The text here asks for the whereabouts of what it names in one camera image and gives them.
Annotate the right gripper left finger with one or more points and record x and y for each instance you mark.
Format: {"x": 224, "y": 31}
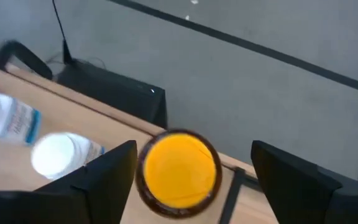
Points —
{"x": 104, "y": 193}

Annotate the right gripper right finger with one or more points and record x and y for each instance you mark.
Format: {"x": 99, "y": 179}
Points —
{"x": 300, "y": 193}

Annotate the white bottle white cap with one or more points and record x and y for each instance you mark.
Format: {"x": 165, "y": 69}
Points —
{"x": 57, "y": 154}

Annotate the black box with antenna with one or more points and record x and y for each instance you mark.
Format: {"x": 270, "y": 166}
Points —
{"x": 113, "y": 90}

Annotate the white bottle teal label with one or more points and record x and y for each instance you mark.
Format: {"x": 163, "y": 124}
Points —
{"x": 8, "y": 118}

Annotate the wooden shelf black frame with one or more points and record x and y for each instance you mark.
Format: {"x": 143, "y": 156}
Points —
{"x": 73, "y": 118}

